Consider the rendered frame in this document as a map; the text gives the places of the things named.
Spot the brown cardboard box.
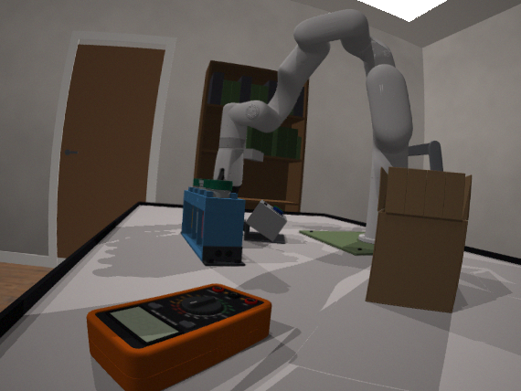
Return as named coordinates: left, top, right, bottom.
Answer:
left=366, top=166, right=472, bottom=313

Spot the orange digital multimeter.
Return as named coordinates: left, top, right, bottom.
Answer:
left=87, top=284, right=271, bottom=391

